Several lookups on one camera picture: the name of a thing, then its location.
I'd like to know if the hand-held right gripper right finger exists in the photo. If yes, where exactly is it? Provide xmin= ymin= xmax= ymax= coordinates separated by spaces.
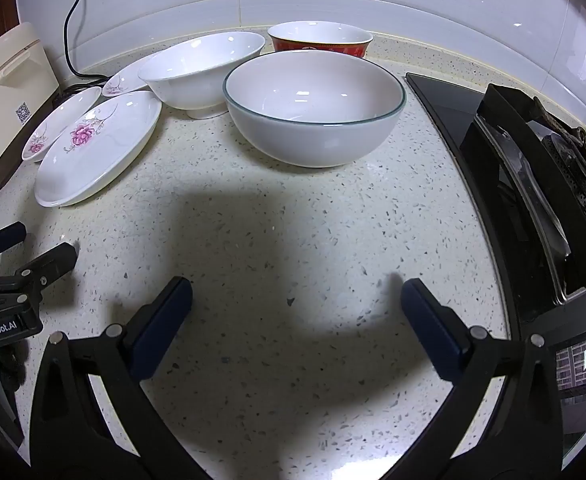
xmin=400 ymin=278 xmax=566 ymax=480

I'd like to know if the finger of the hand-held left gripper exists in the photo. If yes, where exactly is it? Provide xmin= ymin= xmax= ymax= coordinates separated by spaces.
xmin=0 ymin=222 xmax=28 ymax=266
xmin=0 ymin=241 xmax=80 ymax=311

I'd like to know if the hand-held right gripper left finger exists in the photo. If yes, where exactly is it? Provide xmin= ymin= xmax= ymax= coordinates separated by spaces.
xmin=29 ymin=276 xmax=214 ymax=480

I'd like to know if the white floral plate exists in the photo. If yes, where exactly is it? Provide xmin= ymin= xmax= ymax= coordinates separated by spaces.
xmin=21 ymin=86 xmax=104 ymax=163
xmin=34 ymin=91 xmax=162 ymax=208
xmin=102 ymin=52 xmax=161 ymax=98

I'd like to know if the large white green-rimmed bowl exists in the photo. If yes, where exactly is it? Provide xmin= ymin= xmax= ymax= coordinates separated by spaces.
xmin=222 ymin=51 xmax=407 ymax=168

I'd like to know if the white footed bowl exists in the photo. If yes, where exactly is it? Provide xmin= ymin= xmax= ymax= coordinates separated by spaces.
xmin=138 ymin=31 xmax=266 ymax=120

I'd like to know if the red patterned bowl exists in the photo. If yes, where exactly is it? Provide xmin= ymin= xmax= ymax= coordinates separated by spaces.
xmin=267 ymin=21 xmax=374 ymax=61

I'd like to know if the cream rice cooker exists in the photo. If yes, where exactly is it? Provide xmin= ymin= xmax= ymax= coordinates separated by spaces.
xmin=0 ymin=21 xmax=61 ymax=198

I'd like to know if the steel stove drip tray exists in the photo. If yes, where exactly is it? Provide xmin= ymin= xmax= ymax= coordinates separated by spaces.
xmin=473 ymin=115 xmax=574 ymax=306

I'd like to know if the stove burner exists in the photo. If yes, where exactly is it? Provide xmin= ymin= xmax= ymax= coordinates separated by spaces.
xmin=533 ymin=95 xmax=586 ymax=221

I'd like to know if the black stove pan support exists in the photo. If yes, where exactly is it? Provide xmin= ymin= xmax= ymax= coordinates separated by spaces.
xmin=460 ymin=82 xmax=586 ymax=306

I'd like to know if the black glass gas stove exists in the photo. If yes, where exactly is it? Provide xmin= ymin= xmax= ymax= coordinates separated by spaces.
xmin=405 ymin=72 xmax=586 ymax=466

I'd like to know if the black power cord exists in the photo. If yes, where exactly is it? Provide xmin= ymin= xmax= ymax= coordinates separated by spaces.
xmin=53 ymin=0 xmax=111 ymax=106

